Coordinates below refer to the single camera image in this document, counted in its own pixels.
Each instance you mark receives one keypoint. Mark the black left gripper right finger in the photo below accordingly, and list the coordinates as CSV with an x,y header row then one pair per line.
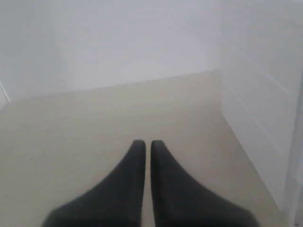
x,y
181,201

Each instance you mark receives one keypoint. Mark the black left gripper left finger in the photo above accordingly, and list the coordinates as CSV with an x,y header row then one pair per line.
x,y
114,202

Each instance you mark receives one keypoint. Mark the white plastic drawer cabinet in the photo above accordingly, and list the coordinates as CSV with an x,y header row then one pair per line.
x,y
262,69

